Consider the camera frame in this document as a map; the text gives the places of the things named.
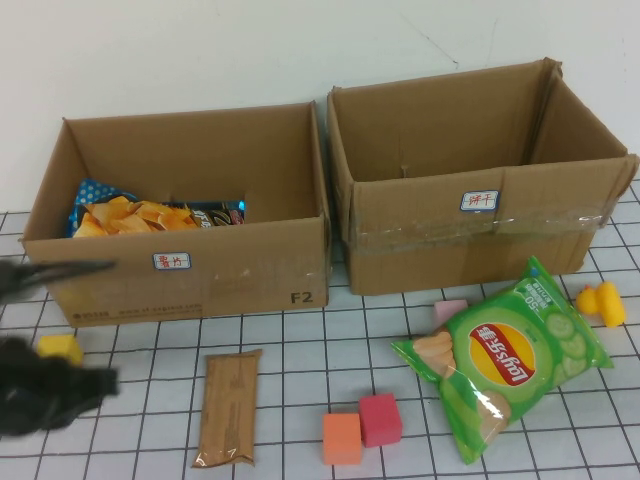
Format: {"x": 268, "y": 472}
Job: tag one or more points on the white label on taped box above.
{"x": 480, "y": 201}

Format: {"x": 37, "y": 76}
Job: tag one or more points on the yellow foam cube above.
{"x": 62, "y": 345}

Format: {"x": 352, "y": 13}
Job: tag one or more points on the cardboard box with F2 print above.
{"x": 250, "y": 270}

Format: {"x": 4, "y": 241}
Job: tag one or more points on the blue polka dot chip bag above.
{"x": 125, "y": 217}

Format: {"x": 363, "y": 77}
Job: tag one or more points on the yellow rubber duck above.
{"x": 604, "y": 305}

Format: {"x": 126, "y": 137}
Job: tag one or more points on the cardboard box with clear tape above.
{"x": 425, "y": 260}

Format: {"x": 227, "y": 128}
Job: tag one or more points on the brown cracker packet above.
{"x": 227, "y": 410}

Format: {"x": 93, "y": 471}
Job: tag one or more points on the orange foam cube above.
{"x": 342, "y": 439}

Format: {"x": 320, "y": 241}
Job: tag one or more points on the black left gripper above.
{"x": 30, "y": 390}

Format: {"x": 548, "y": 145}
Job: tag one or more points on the red foam cube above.
{"x": 381, "y": 420}

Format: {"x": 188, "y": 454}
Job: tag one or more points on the pink foam cube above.
{"x": 444, "y": 310}

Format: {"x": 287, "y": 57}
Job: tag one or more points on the white label on F2 box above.
{"x": 171, "y": 261}

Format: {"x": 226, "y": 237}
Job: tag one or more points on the green Lay's chip bag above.
{"x": 500, "y": 360}

